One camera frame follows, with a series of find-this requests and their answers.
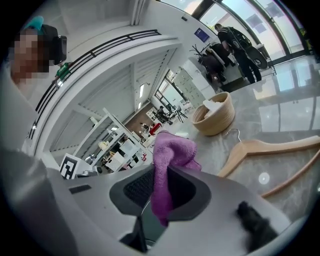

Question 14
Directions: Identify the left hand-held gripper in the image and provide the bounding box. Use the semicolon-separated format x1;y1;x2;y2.
59;153;79;181

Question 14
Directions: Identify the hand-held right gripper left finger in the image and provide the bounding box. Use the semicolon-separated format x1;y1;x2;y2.
51;164;156;256

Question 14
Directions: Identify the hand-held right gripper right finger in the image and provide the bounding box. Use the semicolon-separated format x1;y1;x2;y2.
152;166;296;256

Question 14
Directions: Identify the purple cloth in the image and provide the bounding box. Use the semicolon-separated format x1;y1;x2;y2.
149;129;203;227

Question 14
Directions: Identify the white shelving unit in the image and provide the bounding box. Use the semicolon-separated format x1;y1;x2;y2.
72;106;157;175

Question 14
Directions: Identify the woven round basket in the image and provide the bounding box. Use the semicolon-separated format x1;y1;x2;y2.
191;91;237;137

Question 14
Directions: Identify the black railing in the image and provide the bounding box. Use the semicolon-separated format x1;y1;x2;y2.
26;29;159;141

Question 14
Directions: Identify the person's head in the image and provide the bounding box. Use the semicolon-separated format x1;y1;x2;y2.
9;24;57;85

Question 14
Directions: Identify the white locker cabinet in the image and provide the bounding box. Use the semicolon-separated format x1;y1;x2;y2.
174;65;210;101

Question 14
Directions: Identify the black framed window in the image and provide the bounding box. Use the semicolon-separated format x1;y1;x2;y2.
159;0;312;65

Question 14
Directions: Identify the black head-mounted camera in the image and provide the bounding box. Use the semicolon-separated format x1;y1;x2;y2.
41;24;68;66

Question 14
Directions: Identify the blue wall poster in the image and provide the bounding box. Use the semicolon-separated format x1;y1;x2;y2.
193;26;210;42

